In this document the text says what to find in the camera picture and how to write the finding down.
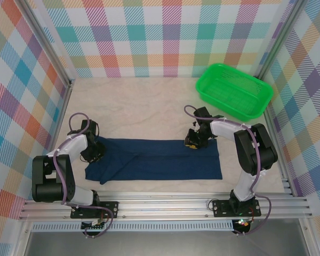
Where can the small circuit board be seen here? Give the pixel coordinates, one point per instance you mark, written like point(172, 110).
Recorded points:
point(242, 224)
point(94, 225)

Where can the navy blue t-shirt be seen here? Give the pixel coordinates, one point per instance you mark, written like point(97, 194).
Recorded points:
point(162, 162)

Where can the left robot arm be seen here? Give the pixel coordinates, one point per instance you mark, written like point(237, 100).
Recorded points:
point(50, 173)

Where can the aluminium frame post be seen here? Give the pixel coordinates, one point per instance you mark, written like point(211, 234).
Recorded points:
point(278, 40)
point(46, 44)

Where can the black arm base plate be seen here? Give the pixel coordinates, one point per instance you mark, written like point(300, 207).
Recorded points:
point(221, 208)
point(110, 209)

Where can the green plastic basket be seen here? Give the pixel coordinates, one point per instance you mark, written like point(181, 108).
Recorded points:
point(234, 90)

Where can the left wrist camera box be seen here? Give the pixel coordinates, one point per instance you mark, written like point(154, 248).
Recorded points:
point(90, 128)

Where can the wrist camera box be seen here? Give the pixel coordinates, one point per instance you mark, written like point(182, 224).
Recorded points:
point(202, 114)
point(90, 128)

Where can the aluminium mounting rail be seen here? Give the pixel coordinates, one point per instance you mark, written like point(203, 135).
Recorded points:
point(162, 206)

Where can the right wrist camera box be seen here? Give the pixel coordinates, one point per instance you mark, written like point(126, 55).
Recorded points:
point(202, 114)

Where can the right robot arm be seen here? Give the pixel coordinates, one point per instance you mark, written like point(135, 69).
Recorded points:
point(256, 152)

